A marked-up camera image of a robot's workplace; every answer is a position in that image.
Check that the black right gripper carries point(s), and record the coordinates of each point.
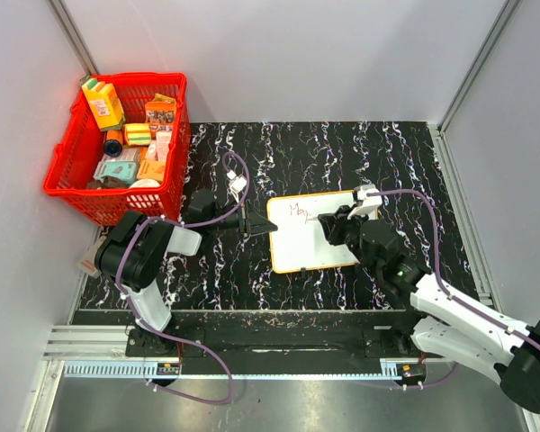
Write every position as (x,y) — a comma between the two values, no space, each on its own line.
(333,225)

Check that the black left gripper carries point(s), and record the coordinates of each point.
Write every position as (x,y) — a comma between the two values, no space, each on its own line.
(258,225)

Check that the white board with orange frame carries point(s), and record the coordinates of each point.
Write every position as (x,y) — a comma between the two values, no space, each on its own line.
(297,245)

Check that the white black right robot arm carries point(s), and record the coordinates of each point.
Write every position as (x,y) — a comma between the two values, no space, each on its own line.
(440,319)

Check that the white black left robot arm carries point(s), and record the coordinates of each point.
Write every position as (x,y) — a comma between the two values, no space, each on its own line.
(133,251)

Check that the orange small packet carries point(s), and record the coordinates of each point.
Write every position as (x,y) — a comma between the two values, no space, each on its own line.
(152,169)

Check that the pink white carton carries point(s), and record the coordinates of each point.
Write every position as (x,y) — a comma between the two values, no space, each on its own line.
(159,147)

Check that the teal snack box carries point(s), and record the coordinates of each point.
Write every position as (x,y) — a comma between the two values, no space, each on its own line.
(125,171)

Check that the orange snack box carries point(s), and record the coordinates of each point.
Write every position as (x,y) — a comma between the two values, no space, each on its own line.
(160,112)

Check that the yellow green sponge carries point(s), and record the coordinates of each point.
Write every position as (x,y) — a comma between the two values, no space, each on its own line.
(137,134)

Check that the orange black bottle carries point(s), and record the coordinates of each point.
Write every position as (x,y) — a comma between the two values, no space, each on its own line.
(113,143)

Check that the pink white small box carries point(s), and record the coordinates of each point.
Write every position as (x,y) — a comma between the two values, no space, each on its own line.
(86,264)

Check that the yellow juice carton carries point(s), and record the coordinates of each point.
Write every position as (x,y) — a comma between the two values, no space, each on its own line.
(104,104)

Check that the red plastic shopping basket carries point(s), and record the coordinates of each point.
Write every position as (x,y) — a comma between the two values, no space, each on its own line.
(76,157)

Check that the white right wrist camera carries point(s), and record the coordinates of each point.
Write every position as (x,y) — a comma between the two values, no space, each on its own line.
(366,201)

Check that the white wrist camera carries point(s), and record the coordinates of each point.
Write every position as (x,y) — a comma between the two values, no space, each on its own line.
(237,184)
(366,201)

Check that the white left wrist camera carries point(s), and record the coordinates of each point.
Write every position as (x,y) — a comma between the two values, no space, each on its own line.
(237,184)

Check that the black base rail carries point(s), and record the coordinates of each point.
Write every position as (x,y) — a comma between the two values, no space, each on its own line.
(362,333)

